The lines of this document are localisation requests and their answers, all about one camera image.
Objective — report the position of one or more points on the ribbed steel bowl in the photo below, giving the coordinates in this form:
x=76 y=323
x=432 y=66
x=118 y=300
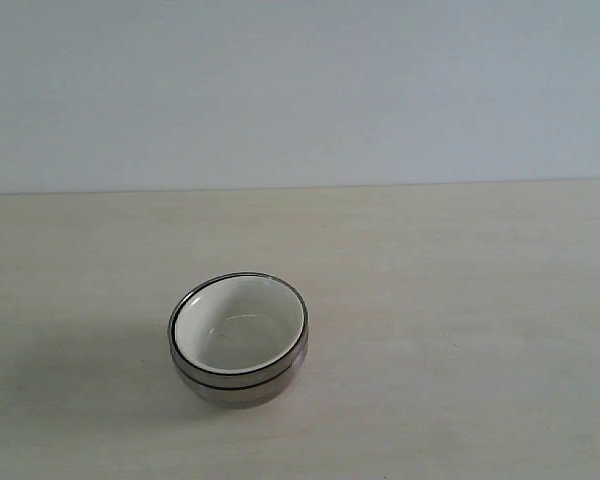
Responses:
x=250 y=396

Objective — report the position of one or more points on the white ceramic bowl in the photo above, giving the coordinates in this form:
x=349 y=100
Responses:
x=239 y=324

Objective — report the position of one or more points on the smooth steel bowl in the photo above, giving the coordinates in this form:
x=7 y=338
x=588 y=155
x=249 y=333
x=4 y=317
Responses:
x=234 y=381

